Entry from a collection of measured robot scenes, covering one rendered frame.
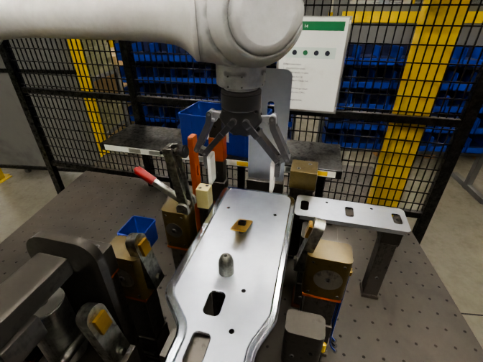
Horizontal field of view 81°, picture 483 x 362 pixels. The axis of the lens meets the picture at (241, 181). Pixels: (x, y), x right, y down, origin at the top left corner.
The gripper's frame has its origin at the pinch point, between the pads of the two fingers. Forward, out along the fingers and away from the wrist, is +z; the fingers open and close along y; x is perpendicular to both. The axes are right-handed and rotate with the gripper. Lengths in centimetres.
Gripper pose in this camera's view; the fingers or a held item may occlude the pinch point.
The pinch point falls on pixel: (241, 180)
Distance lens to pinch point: 62.5
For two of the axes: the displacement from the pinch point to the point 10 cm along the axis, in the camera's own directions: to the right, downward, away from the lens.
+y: 9.7, 1.3, -2.1
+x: 2.5, -5.1, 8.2
